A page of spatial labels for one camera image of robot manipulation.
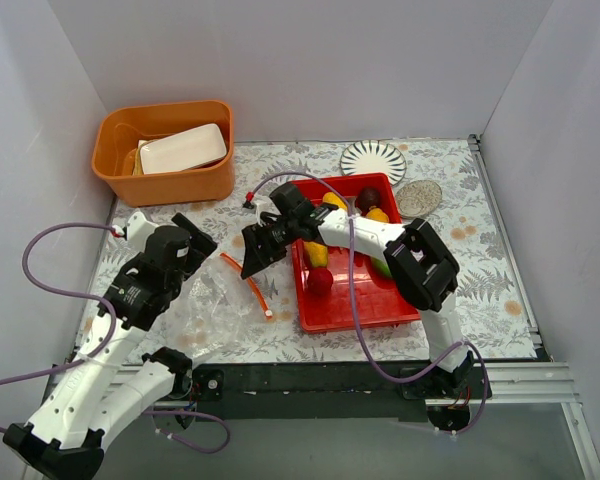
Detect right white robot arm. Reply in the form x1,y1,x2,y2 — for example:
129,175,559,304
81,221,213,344
241,182,477,398

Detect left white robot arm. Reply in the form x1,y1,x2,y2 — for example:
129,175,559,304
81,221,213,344
2,212,217,479

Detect white rectangular dish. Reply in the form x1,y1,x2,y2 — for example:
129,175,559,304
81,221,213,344
137,123,227,175

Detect speckled grey round dish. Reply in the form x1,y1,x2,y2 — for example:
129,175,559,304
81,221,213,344
395,180,442,219

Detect red plastic tray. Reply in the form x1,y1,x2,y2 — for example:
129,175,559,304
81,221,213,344
291,173,420,334

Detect yellow orange mango toy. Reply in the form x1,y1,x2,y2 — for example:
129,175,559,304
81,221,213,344
303,242,329,269

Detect red apple toy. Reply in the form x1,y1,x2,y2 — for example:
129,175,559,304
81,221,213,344
306,267,333,296

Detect dark purple fruit toy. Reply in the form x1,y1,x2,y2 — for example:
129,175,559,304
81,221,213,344
355,187,382,214

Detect clear zip top bag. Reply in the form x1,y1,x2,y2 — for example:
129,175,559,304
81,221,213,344
164,253,274,364

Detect yellow corn cob toy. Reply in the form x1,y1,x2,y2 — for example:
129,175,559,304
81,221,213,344
322,191,348,211

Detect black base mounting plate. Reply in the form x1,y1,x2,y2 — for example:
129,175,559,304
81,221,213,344
152,360,491,432

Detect striped round plate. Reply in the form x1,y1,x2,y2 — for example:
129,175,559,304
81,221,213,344
340,140,407,185

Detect orange plastic tub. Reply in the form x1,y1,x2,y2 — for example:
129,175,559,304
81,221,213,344
91,100,235,207

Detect yellow item in tub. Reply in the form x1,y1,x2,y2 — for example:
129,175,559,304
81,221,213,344
121,140,146,176

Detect orange fruit toy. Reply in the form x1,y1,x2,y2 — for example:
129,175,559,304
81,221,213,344
366,207,390,223

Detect green orange mango toy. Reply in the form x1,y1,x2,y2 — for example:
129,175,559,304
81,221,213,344
370,257,392,279

